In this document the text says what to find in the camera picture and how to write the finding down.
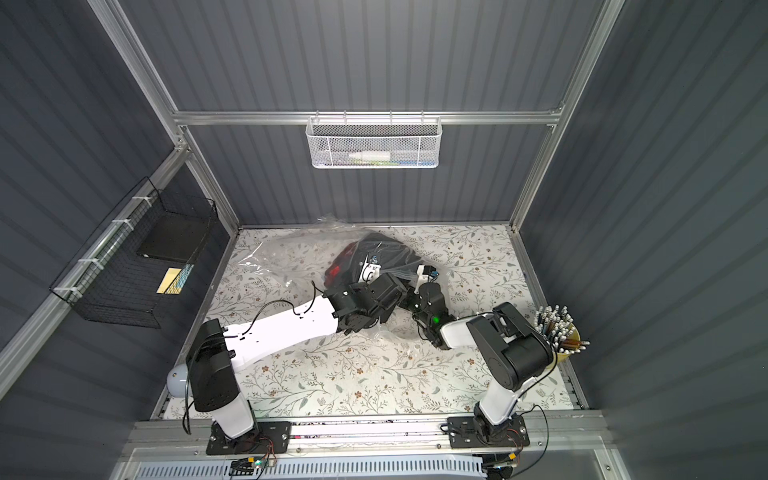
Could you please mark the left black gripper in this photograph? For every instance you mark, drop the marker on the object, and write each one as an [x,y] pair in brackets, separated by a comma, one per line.
[391,285]

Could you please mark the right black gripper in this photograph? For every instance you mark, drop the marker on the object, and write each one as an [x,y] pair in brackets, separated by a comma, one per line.
[424,294]

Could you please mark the clear plastic vacuum bag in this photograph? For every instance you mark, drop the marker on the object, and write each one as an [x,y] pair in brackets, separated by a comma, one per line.
[301,258]

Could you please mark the black shirt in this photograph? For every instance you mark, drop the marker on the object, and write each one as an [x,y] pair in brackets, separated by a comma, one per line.
[395,257]

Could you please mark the red plaid shirt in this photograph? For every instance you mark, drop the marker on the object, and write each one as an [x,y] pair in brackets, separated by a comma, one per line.
[342,267]

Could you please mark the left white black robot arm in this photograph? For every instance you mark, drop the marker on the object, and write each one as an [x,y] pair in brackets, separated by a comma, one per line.
[205,379]

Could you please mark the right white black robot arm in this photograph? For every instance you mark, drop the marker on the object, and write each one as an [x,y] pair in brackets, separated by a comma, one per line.
[515,354]

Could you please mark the yellow cup of pens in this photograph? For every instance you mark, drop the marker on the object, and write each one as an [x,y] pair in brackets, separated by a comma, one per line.
[558,327]

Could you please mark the white bottle in basket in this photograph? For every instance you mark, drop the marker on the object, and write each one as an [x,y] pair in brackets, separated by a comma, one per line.
[370,157]

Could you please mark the white vented panel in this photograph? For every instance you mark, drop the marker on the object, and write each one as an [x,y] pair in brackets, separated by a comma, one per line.
[375,467]

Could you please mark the yellow notepad in basket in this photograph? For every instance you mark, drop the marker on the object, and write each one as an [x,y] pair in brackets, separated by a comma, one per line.
[172,282]

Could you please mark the black box in basket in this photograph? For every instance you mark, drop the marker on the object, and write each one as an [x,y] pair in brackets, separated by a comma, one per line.
[175,238]

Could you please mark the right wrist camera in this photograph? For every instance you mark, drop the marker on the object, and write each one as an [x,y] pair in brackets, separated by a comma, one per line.
[426,274]

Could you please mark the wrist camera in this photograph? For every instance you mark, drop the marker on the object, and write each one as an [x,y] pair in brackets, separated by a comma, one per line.
[426,274]
[370,268]

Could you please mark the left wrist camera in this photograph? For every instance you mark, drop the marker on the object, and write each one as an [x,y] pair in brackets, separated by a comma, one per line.
[370,268]

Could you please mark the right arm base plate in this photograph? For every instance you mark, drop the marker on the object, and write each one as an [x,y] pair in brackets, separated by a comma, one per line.
[468,432]

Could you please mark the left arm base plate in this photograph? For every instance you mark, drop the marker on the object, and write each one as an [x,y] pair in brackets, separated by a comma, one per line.
[266,437]

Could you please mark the white wire mesh basket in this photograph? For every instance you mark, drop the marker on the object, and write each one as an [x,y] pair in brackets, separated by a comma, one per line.
[412,146]

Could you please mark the aluminium front rail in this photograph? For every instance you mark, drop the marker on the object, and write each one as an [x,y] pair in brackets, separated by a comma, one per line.
[375,435]

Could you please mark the aluminium frame back crossbar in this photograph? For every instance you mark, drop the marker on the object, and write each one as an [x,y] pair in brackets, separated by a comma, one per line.
[292,118]

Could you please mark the black wire wall basket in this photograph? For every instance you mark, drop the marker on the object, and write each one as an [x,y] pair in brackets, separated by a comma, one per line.
[109,283]

